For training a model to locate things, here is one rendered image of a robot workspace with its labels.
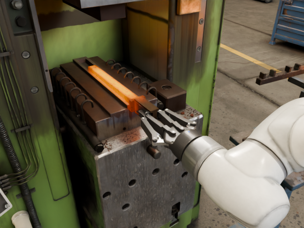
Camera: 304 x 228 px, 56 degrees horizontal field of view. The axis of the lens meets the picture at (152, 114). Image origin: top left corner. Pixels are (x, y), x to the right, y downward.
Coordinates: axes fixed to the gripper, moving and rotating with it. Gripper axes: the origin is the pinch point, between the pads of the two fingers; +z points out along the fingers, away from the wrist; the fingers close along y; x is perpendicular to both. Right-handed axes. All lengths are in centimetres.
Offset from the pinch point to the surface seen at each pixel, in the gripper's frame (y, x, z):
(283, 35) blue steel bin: 350, -87, 177
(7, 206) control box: -37.6, -3.4, -10.3
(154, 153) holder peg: 0.2, -12.1, -4.5
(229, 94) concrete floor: 176, -102, 115
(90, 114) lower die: -12.1, -2.4, 9.7
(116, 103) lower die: -4.2, -1.4, 9.3
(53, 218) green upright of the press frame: -28, -46, 18
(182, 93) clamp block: 17.3, -2.6, 5.4
